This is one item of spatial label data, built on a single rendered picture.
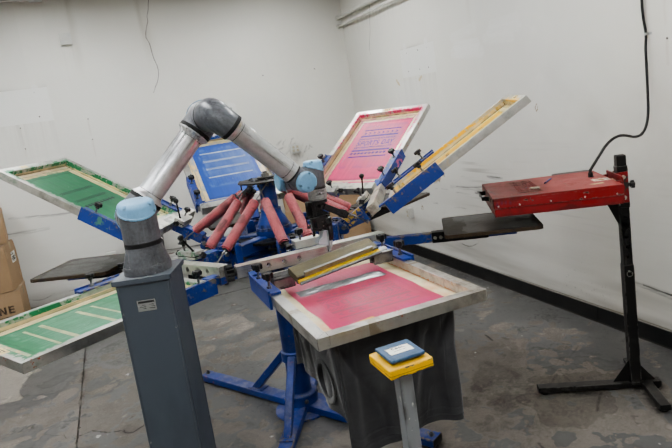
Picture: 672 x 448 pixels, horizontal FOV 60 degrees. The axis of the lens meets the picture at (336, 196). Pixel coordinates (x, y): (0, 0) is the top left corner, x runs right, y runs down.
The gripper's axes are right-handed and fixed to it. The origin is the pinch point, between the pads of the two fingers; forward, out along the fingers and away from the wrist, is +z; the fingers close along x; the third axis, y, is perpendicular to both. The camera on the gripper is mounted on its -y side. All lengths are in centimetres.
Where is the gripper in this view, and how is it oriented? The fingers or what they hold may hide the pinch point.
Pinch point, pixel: (330, 247)
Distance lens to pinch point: 229.3
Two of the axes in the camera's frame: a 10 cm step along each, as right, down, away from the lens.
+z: 1.4, 9.8, 1.6
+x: 3.7, 0.9, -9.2
